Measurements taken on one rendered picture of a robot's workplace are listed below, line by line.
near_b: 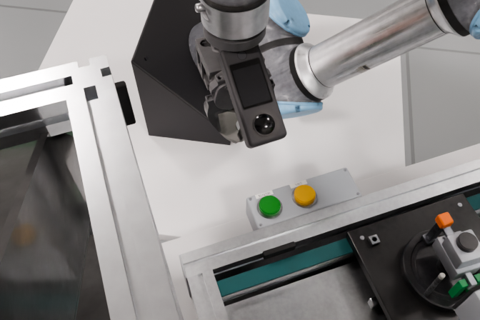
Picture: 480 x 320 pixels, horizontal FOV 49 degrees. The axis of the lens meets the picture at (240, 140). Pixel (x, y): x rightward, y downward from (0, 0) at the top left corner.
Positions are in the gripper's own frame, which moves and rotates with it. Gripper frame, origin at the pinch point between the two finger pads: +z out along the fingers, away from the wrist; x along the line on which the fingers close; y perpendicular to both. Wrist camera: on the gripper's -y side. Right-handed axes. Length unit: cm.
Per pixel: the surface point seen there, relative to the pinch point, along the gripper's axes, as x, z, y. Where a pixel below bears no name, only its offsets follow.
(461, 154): -54, 36, 5
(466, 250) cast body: -28.6, 13.4, -21.1
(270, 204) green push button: -6.6, 25.5, 1.6
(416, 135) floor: -102, 122, 60
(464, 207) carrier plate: -40.1, 25.5, -10.6
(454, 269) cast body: -27.3, 17.3, -22.2
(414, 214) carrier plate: -30.7, 25.6, -8.9
